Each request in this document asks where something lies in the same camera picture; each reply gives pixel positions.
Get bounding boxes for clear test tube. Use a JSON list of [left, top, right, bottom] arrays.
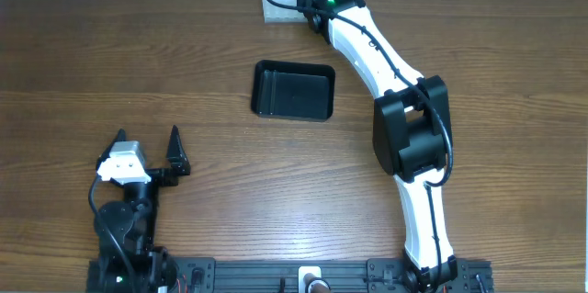
[[268, 70, 278, 117], [260, 70, 270, 116]]

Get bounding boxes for black tray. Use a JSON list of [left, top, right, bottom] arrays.
[[250, 59, 336, 123]]

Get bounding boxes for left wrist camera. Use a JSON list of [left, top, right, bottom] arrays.
[[96, 140, 153, 186]]

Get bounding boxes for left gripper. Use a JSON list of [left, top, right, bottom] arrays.
[[95, 124, 192, 188]]

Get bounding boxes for mounting rail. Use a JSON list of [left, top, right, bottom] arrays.
[[85, 255, 496, 293]]

